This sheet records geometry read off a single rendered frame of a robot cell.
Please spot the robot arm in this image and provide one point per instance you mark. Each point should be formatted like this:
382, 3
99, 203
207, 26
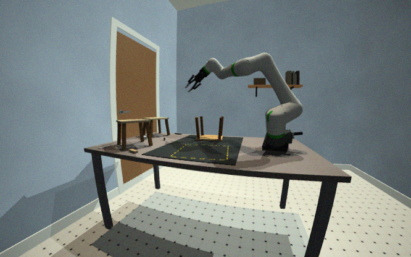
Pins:
276, 117

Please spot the small wooden stool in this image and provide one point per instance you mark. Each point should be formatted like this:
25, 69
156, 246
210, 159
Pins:
203, 137

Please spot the dark grey mat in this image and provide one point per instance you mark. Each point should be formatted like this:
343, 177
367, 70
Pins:
190, 149

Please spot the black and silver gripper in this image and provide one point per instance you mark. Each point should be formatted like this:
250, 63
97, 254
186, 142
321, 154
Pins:
197, 78

